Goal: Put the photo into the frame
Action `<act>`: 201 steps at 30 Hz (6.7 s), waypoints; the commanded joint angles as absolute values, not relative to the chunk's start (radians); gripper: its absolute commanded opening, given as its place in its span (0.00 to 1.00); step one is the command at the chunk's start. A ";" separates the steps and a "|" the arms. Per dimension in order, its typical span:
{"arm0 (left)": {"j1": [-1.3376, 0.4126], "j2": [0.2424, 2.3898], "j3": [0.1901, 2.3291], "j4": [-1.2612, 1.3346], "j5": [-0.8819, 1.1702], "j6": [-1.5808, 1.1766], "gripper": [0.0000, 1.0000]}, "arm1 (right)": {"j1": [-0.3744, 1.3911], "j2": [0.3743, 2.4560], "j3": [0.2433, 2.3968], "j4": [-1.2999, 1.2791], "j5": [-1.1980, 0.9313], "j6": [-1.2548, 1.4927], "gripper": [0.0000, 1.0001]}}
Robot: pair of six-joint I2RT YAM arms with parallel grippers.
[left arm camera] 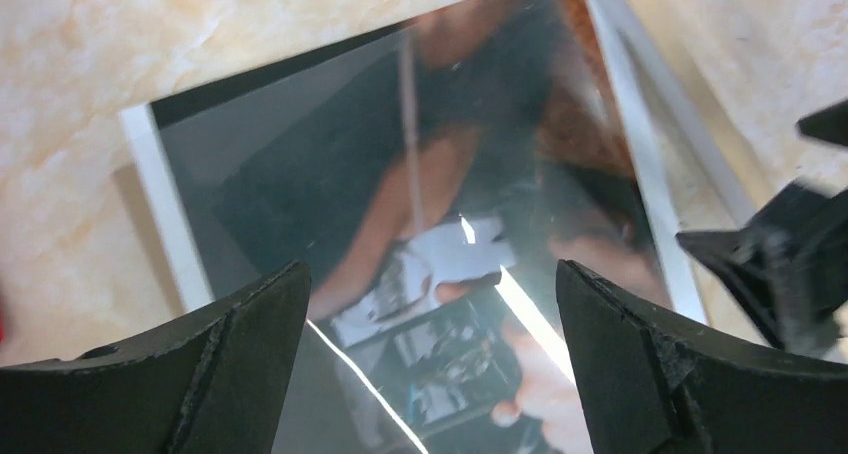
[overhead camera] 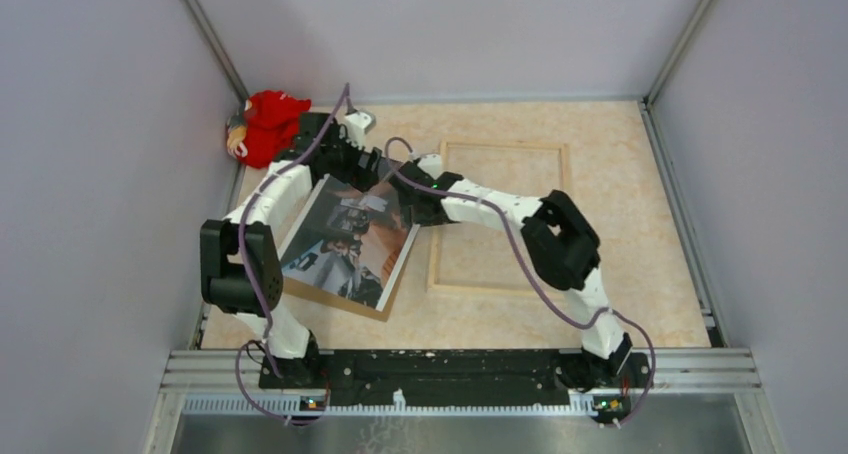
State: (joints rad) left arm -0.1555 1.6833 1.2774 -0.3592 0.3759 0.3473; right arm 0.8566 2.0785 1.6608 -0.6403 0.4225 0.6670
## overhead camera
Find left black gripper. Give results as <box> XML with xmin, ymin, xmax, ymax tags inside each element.
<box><xmin>320</xmin><ymin>123</ymin><xmax>380</xmax><ymax>191</ymax></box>

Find light wooden picture frame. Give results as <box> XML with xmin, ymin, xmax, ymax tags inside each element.
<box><xmin>427</xmin><ymin>139</ymin><xmax>571</xmax><ymax>297</ymax></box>

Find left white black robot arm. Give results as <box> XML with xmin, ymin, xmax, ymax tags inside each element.
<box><xmin>199</xmin><ymin>110</ymin><xmax>381</xmax><ymax>388</ymax></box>

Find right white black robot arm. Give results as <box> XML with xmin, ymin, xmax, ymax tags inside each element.
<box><xmin>392</xmin><ymin>161</ymin><xmax>632</xmax><ymax>386</ymax></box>

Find brown cardboard backing board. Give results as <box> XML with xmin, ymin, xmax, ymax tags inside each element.
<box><xmin>276</xmin><ymin>172</ymin><xmax>415</xmax><ymax>323</ymax></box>

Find red cloth doll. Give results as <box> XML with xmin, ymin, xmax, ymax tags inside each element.
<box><xmin>226</xmin><ymin>90</ymin><xmax>312</xmax><ymax>169</ymax></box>

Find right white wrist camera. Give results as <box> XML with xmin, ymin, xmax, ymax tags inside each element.
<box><xmin>416</xmin><ymin>154</ymin><xmax>444</xmax><ymax>179</ymax></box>

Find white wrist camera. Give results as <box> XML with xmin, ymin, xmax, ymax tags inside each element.
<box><xmin>416</xmin><ymin>154</ymin><xmax>444</xmax><ymax>179</ymax></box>
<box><xmin>341</xmin><ymin>110</ymin><xmax>377</xmax><ymax>149</ymax></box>

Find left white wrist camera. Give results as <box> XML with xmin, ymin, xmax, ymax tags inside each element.
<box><xmin>341</xmin><ymin>110</ymin><xmax>377</xmax><ymax>149</ymax></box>

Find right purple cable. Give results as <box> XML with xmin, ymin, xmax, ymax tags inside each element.
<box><xmin>384</xmin><ymin>136</ymin><xmax>658</xmax><ymax>428</ymax></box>

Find purple cable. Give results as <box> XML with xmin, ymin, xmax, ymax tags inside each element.
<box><xmin>236</xmin><ymin>83</ymin><xmax>352</xmax><ymax>428</ymax></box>
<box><xmin>384</xmin><ymin>136</ymin><xmax>658</xmax><ymax>428</ymax></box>

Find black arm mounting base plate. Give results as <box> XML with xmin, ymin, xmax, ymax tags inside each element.
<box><xmin>258</xmin><ymin>349</ymin><xmax>649</xmax><ymax>408</ymax></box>

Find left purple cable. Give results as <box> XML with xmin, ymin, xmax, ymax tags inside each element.
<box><xmin>236</xmin><ymin>83</ymin><xmax>352</xmax><ymax>428</ymax></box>

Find aluminium front rail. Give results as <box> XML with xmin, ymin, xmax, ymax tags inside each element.
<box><xmin>145</xmin><ymin>348</ymin><xmax>785</xmax><ymax>453</ymax></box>

